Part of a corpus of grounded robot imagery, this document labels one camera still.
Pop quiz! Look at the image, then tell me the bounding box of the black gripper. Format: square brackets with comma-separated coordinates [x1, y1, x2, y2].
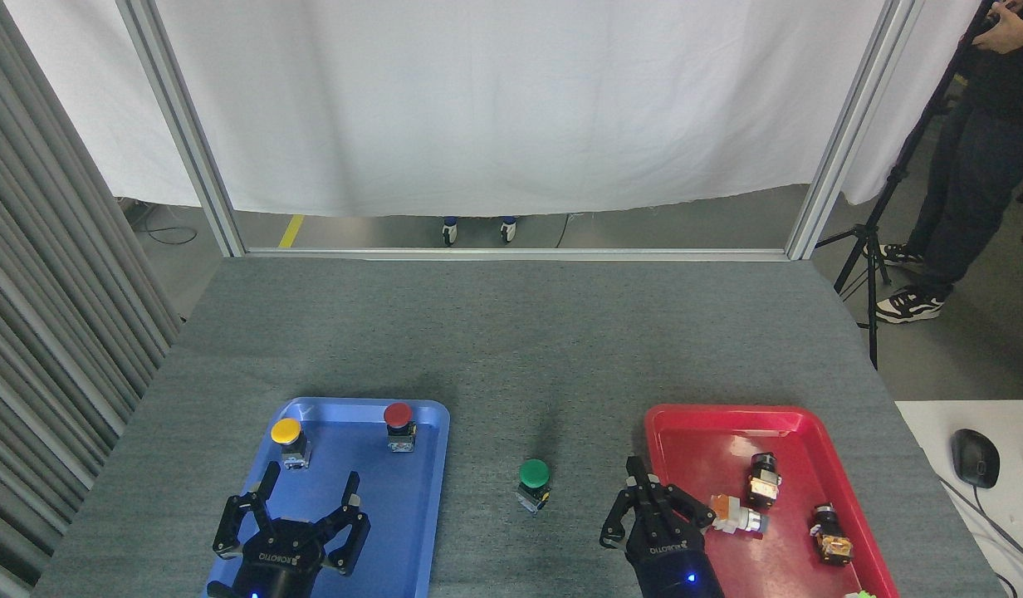
[600, 455, 726, 598]
[212, 462, 371, 598]

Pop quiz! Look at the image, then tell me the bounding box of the green push button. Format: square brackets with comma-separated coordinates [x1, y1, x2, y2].
[516, 459, 552, 516]

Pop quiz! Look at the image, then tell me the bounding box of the yellow push button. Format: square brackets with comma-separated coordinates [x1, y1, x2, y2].
[271, 418, 313, 471]

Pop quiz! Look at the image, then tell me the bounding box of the red push button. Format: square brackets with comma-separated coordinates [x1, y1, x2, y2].
[383, 403, 418, 453]

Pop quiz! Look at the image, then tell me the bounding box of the person's hand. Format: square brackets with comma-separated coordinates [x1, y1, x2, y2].
[972, 0, 1023, 55]

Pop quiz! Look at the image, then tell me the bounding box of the red plastic tray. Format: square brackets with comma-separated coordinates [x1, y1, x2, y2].
[644, 404, 900, 598]

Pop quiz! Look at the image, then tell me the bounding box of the blue plastic tray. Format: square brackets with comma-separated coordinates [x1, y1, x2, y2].
[203, 397, 451, 598]

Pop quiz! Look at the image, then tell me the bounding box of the silver aluminium crossbar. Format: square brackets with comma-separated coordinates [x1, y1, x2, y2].
[244, 248, 791, 262]

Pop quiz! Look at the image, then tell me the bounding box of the white side table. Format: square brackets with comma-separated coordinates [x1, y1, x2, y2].
[895, 400, 1023, 598]

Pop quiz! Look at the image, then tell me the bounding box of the black computer mouse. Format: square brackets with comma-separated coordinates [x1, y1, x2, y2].
[952, 429, 1001, 489]

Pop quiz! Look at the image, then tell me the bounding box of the black tripod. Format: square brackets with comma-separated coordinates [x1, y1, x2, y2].
[815, 0, 1001, 370]

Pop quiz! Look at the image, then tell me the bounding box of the grey ribbed panel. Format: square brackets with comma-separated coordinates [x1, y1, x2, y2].
[0, 0, 183, 598]

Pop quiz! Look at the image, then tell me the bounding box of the white cloth curtain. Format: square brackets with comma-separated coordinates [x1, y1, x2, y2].
[5, 0, 983, 218]

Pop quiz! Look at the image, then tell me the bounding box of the person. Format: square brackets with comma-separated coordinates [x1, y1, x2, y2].
[875, 0, 1023, 325]

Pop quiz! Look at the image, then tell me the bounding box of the white and orange switch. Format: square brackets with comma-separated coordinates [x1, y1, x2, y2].
[709, 495, 768, 536]

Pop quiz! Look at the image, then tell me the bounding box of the black knob switch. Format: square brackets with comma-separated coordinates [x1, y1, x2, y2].
[746, 453, 782, 509]

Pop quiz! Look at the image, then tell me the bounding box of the black switch with orange base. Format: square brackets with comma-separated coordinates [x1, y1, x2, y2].
[810, 503, 855, 567]

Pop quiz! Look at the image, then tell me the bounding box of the black floor cable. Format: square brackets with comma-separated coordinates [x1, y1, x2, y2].
[134, 203, 198, 247]

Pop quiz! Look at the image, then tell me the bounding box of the black mouse cable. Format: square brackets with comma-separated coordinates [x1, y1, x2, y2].
[972, 486, 1023, 576]

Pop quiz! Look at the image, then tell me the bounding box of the silver aluminium post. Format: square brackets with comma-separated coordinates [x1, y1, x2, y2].
[784, 0, 928, 261]
[117, 0, 247, 258]

